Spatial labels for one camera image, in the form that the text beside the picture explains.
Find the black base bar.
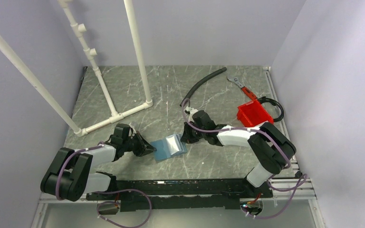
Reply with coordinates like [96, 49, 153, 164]
[86, 178, 273, 212]

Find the blue card holder wallet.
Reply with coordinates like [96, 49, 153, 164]
[150, 134, 188, 162]

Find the red plastic bin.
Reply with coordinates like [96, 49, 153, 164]
[237, 100, 274, 127]

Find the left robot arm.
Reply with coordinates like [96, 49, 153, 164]
[40, 123, 156, 202]

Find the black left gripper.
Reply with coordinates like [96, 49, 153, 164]
[123, 131, 156, 157]

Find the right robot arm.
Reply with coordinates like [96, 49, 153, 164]
[181, 107, 297, 197]

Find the white PVC pipe frame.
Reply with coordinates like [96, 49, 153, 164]
[0, 0, 154, 137]

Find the black foam hose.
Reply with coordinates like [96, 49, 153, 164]
[180, 66, 227, 108]

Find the red-handled adjustable wrench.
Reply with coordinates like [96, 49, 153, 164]
[227, 76, 258, 101]

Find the aluminium rail at front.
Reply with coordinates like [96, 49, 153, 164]
[39, 179, 317, 204]

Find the coiled black cable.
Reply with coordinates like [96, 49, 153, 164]
[257, 96, 285, 123]

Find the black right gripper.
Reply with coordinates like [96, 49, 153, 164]
[180, 120, 206, 144]

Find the aluminium rail at right edge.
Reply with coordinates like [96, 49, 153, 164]
[262, 66, 300, 172]

